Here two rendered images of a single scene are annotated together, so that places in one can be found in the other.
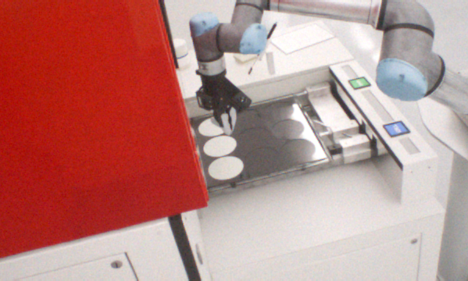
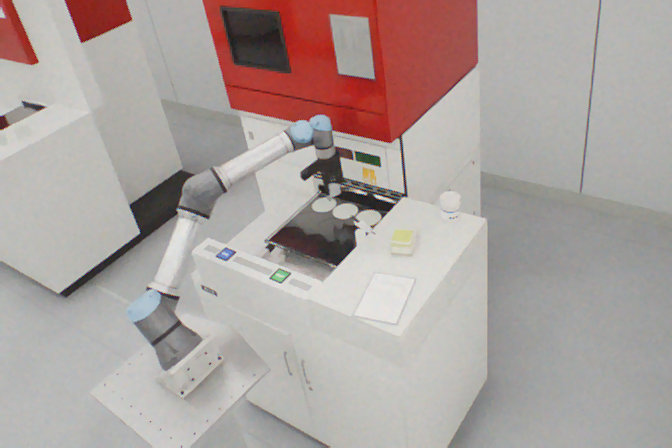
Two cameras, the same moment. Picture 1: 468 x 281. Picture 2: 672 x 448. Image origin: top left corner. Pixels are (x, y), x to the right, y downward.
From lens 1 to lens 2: 2.99 m
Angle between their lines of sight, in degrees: 98
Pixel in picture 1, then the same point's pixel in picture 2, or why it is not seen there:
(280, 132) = (316, 238)
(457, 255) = not seen: outside the picture
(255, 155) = (314, 218)
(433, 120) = (229, 336)
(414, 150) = (207, 249)
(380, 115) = (244, 260)
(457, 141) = (202, 326)
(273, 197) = not seen: hidden behind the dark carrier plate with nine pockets
